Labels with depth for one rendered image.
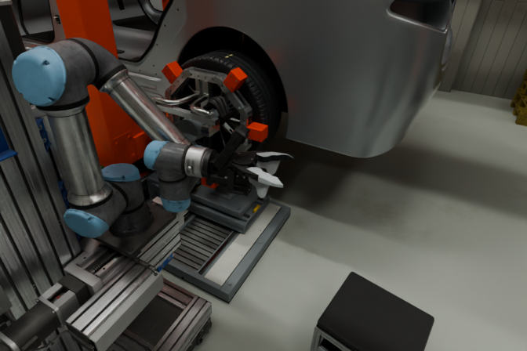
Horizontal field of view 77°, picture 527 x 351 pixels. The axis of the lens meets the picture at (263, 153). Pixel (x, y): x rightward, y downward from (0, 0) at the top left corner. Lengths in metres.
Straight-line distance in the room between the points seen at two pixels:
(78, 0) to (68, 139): 0.99
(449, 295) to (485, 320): 0.19
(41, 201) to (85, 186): 0.22
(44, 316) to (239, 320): 1.04
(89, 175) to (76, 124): 0.15
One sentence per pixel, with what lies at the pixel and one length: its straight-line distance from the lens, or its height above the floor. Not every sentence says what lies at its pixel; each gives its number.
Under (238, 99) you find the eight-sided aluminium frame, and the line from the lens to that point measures 1.71.
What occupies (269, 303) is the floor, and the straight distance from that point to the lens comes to 2.01.
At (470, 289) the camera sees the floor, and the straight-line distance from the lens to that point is 2.45.
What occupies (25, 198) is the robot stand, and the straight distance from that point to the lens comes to 1.17.
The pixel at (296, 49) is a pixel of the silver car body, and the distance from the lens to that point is 1.73.
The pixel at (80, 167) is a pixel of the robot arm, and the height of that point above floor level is 1.17.
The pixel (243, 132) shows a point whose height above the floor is 1.32.
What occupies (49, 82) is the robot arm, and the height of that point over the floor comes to 1.41.
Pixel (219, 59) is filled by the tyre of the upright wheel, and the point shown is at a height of 1.17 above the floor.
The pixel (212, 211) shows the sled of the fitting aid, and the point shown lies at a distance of 2.31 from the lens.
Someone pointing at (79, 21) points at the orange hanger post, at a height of 1.36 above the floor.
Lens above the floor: 1.66
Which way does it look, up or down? 31 degrees down
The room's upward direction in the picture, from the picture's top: 2 degrees clockwise
